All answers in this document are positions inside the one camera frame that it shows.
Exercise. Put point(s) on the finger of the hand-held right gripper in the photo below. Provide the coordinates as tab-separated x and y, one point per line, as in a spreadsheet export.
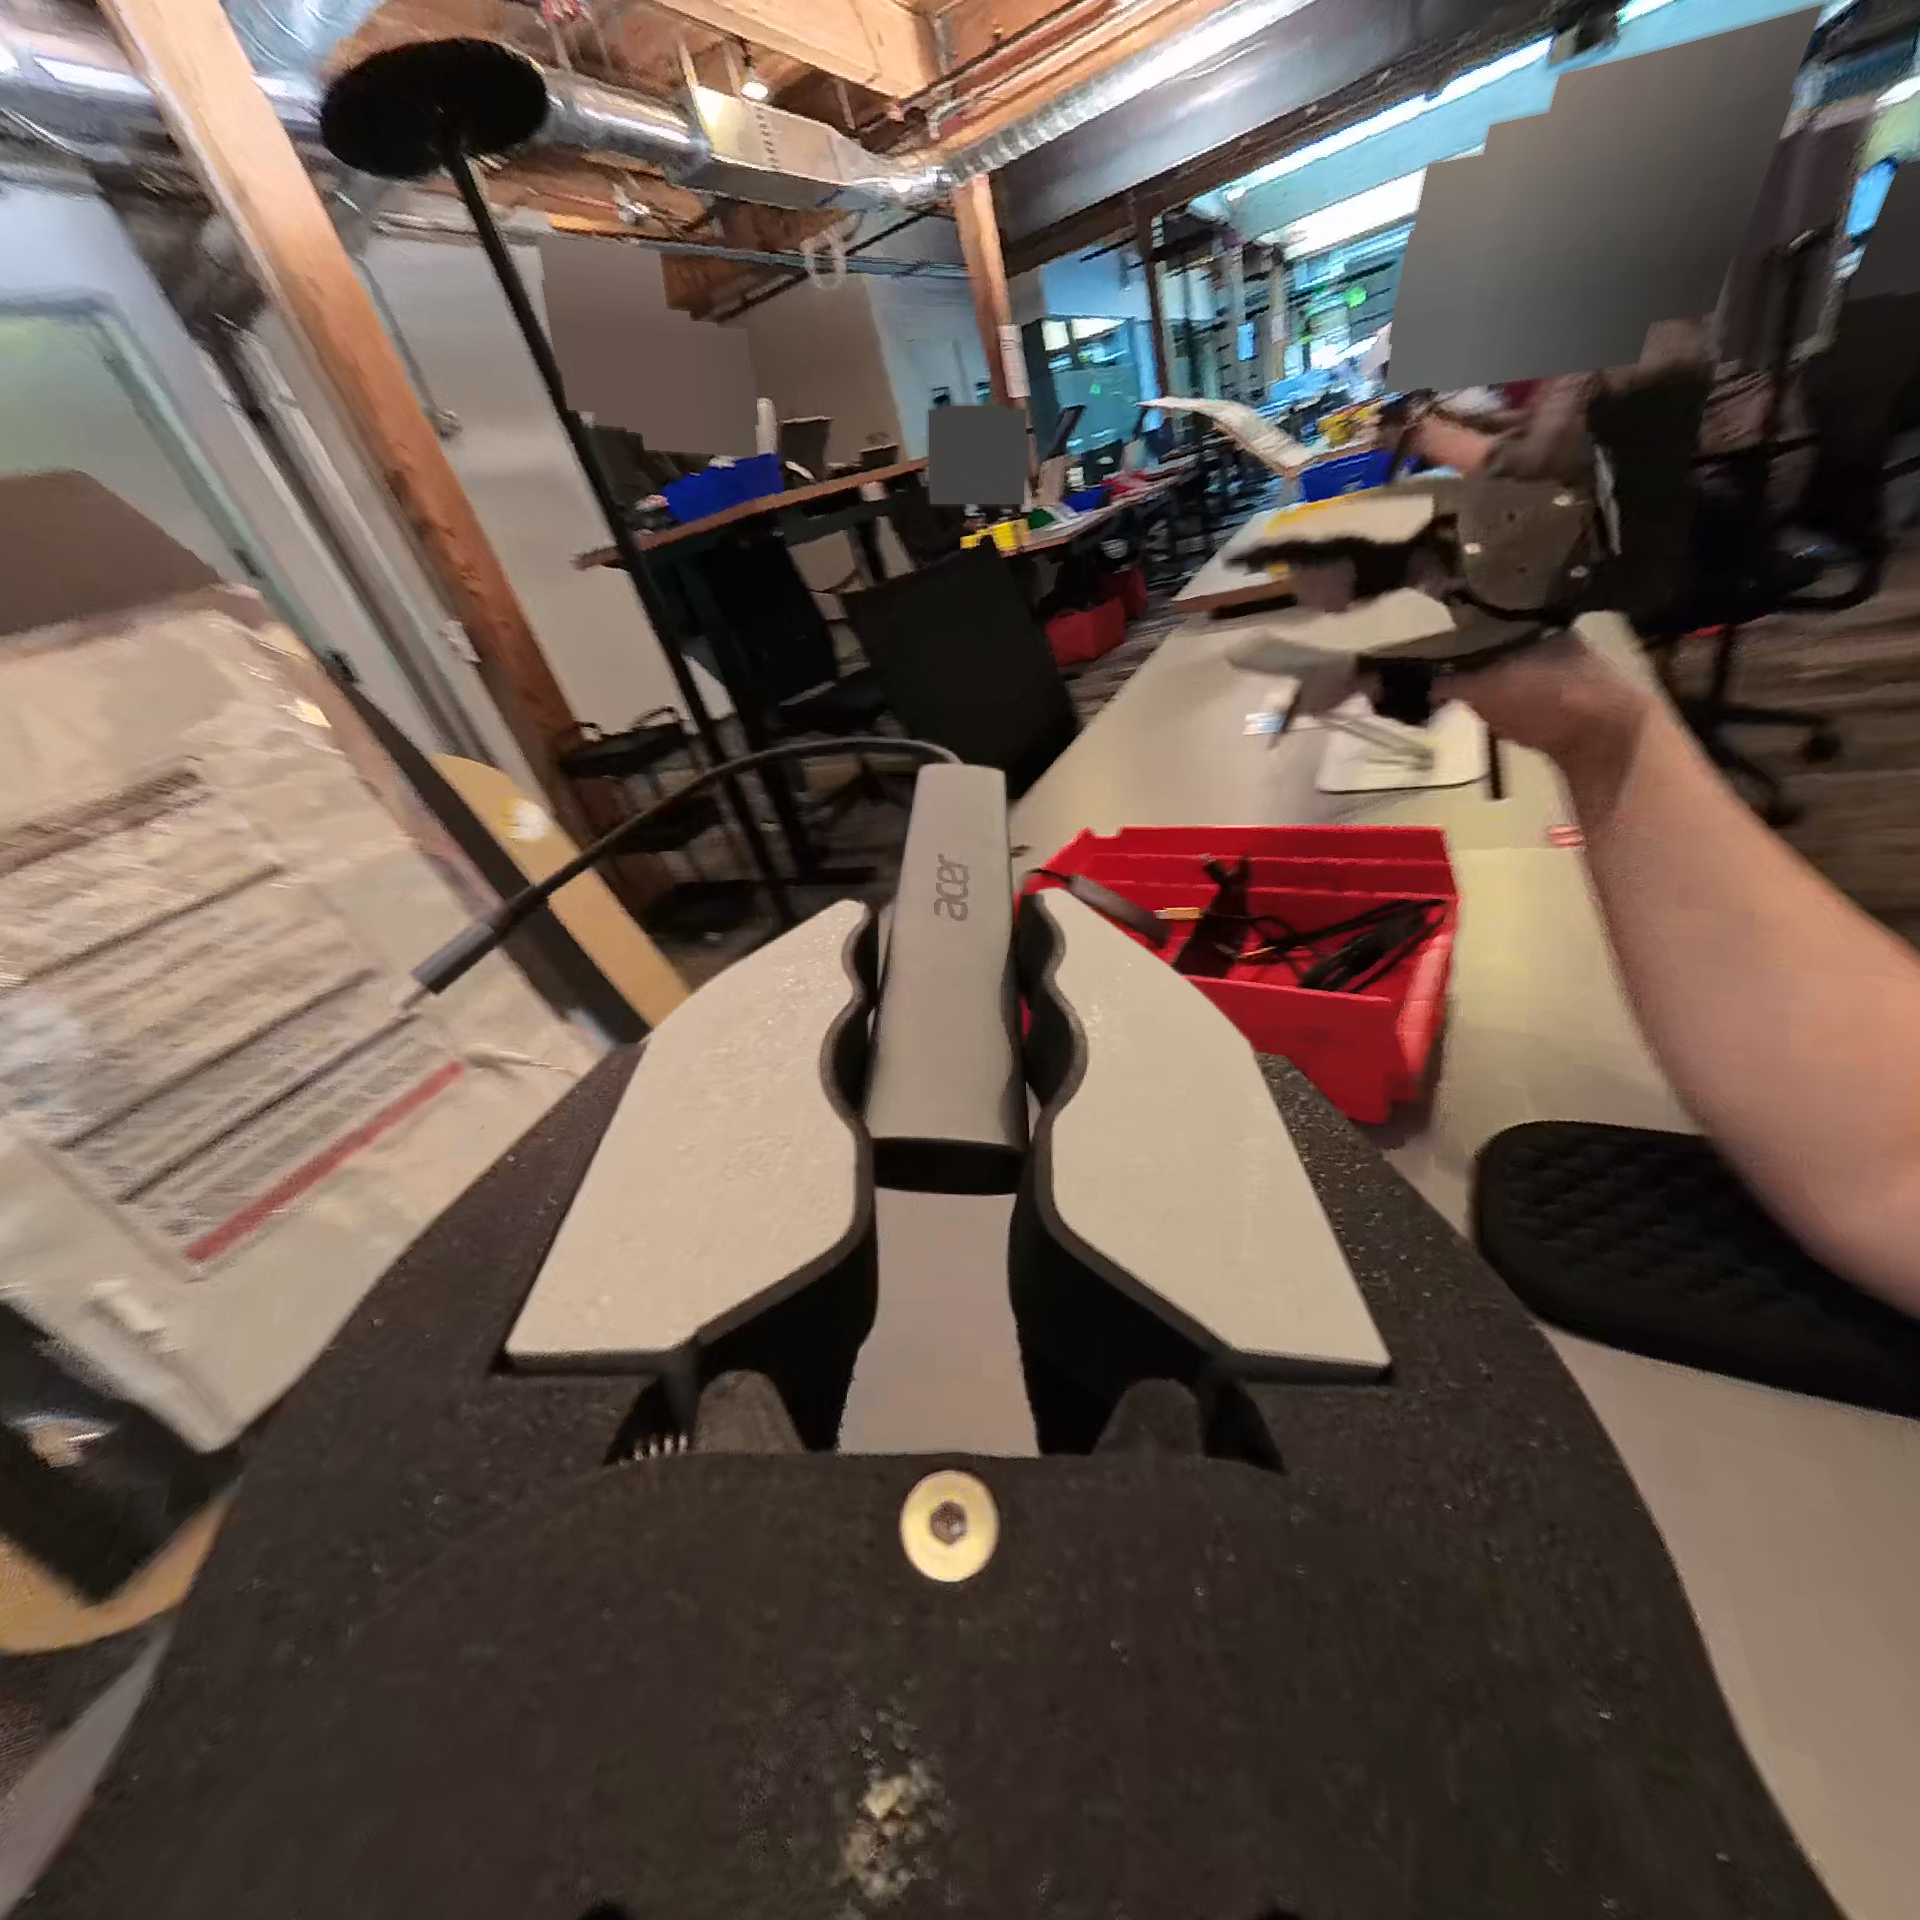
1351	631
1379	521

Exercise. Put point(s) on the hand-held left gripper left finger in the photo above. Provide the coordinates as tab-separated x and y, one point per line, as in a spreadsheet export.
706	1154

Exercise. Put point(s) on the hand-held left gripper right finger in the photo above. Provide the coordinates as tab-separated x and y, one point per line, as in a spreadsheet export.
1201	1169

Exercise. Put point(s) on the red plastic bin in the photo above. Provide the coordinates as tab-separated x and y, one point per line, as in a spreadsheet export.
1351	1034

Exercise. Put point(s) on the dark grey usb hub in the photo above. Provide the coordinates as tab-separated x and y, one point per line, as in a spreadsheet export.
953	1034

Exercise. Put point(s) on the person's right forearm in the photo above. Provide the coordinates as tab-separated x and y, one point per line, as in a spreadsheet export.
1754	975

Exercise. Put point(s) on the person's right hand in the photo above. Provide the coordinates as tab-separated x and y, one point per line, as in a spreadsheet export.
1561	697

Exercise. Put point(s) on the white stand base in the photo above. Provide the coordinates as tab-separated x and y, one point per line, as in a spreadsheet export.
1409	772

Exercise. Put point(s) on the red storage crate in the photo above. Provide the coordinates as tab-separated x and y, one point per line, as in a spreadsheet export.
1094	631

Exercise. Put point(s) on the rounded wooden board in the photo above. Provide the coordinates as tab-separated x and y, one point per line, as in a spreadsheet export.
601	901

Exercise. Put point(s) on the black office chair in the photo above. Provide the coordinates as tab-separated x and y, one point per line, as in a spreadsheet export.
960	661

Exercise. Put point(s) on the black quilted pad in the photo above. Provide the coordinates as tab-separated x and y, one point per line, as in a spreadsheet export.
1681	1261

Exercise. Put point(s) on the instruction sheet in plastic sleeve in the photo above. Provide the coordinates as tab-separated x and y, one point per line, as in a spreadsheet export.
223	975

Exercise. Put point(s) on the wooden standing desk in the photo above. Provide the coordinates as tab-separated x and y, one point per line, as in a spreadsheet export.
809	493

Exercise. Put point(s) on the blue storage bin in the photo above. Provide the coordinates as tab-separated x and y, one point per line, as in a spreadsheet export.
719	491

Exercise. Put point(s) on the silver air duct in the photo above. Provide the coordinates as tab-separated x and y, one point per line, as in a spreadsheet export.
779	150

